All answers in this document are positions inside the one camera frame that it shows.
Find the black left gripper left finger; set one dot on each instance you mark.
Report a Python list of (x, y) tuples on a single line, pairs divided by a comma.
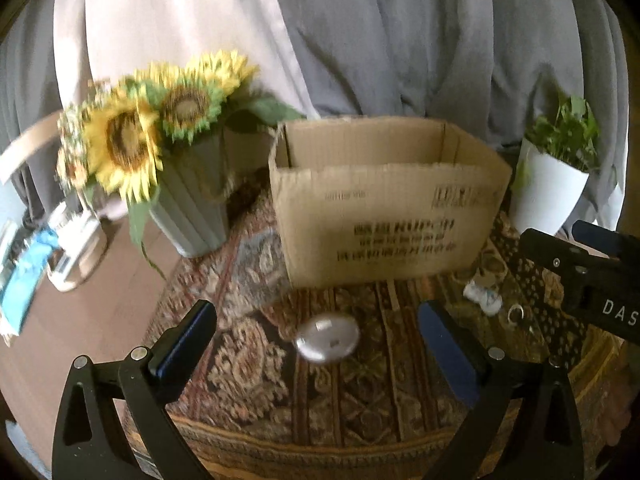
[(89, 441)]

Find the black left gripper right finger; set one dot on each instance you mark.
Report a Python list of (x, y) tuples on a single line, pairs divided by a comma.
[(545, 441)]

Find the white blue astronaut figurine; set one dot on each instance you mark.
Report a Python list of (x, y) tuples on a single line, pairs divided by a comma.
[(482, 290)]

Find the grey oval stone toy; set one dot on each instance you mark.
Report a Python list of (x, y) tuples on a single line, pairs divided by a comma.
[(327, 338)]

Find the white ribbed plant pot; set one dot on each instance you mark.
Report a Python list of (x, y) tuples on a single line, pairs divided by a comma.
[(544, 191)]

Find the green potted plant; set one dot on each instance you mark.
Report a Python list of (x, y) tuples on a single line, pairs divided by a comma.
[(571, 136)]

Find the patterned brown rug cloth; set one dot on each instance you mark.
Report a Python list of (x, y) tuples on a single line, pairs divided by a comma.
[(255, 409)]

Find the grey draped blanket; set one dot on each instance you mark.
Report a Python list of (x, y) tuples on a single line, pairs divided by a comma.
[(488, 66)]

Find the grey ribbed vase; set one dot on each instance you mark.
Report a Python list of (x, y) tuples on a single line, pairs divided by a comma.
[(191, 209)]

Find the brown cardboard box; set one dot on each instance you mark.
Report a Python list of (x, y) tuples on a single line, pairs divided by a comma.
[(365, 199)]

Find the yellow sunflower bouquet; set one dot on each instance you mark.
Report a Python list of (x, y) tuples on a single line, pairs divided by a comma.
[(117, 138)]

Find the key with ring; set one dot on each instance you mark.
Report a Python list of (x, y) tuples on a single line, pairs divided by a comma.
[(517, 317)]

